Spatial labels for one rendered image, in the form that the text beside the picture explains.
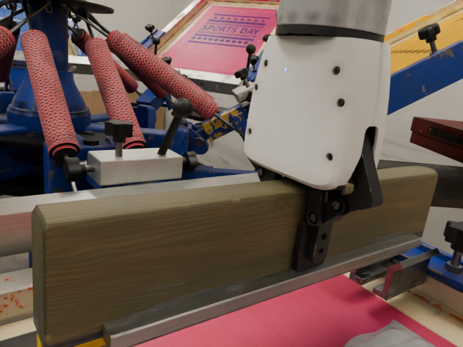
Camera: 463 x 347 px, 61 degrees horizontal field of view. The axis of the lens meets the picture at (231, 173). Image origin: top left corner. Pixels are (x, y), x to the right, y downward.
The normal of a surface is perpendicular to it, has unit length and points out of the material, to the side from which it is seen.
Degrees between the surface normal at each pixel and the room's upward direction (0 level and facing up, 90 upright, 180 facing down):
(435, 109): 90
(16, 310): 90
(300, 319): 0
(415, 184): 90
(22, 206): 0
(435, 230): 90
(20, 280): 0
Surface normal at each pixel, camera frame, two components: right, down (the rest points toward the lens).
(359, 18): 0.28, 0.29
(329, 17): -0.22, 0.24
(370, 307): 0.11, -0.95
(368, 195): -0.80, 0.07
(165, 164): 0.58, 0.29
